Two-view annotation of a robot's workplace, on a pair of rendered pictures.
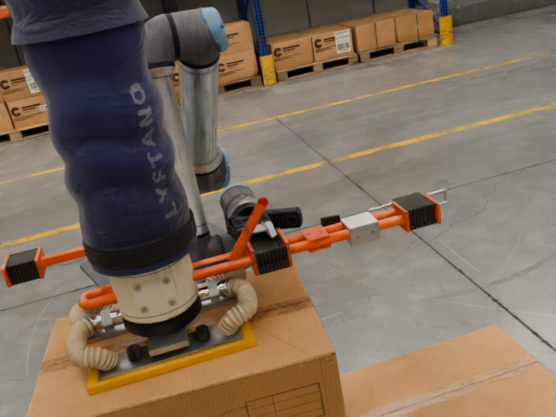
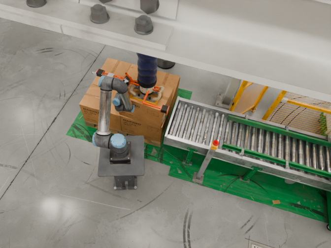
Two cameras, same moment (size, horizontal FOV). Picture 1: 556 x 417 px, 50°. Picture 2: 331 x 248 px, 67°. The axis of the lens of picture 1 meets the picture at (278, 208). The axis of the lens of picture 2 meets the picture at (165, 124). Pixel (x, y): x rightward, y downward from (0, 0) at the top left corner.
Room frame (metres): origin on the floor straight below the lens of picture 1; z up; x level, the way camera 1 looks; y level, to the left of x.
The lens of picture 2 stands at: (2.89, 1.25, 3.32)
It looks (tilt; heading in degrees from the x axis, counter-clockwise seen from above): 57 degrees down; 201
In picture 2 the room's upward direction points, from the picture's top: 8 degrees clockwise
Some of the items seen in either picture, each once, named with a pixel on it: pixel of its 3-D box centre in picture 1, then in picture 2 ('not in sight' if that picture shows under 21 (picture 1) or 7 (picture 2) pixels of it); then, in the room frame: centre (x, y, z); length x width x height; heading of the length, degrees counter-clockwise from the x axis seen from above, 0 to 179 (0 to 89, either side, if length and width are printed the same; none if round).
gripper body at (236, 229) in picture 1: (251, 227); not in sight; (1.31, 0.07, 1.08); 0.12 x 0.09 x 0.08; 11
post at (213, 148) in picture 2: not in sight; (205, 163); (1.41, 1.30, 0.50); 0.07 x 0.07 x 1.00; 11
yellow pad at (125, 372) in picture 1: (170, 347); not in sight; (1.04, 0.27, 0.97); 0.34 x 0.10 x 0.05; 100
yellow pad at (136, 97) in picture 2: not in sight; (144, 97); (1.22, 0.30, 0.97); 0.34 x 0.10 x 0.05; 100
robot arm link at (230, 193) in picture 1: (239, 205); (117, 99); (1.48, 0.10, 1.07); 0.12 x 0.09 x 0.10; 11
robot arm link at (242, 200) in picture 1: (246, 214); not in sight; (1.40, 0.08, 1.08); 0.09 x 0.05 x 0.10; 101
